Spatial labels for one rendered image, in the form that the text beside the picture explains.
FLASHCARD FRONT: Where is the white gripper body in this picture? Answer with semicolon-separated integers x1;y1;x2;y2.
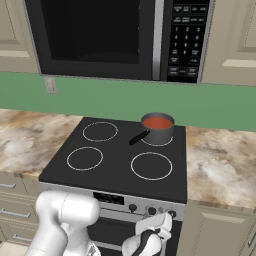
134;212;174;242

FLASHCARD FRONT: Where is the black stove with hob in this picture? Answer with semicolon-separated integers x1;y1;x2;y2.
37;116;188;256

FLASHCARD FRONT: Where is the red marinara sauce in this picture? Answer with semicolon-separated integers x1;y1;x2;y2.
143;116;174;131

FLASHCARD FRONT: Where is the black oven door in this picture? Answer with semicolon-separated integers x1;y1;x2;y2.
85;215;183;256

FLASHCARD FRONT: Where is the beige base cupboard door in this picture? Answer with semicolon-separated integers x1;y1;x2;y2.
175;199;256;256

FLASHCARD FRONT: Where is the beige drawer front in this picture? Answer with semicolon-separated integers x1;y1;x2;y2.
0;171;43;199
0;221;37;248
0;195;40;226

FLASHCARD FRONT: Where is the black microwave oven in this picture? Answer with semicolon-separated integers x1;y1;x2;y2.
22;0;215;86

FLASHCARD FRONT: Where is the black microwave door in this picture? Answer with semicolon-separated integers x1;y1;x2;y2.
23;0;156;81

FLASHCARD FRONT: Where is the grey saucepan with black handle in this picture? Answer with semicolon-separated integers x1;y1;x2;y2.
128;111;176;147

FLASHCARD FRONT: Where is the silver cupboard door handle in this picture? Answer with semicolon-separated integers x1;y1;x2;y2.
247;230;256;256

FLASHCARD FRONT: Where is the silver drawer handle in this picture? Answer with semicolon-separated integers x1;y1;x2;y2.
0;182;17;190
12;234;33;244
0;208;32;219

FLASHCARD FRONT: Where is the grey wall socket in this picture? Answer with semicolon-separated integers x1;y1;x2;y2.
43;76;58;95

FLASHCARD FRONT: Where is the silver microwave door handle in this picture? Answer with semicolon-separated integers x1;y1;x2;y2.
152;0;165;81

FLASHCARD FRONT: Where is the beige wall cupboard door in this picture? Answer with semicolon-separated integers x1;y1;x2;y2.
0;0;40;74
202;0;256;88

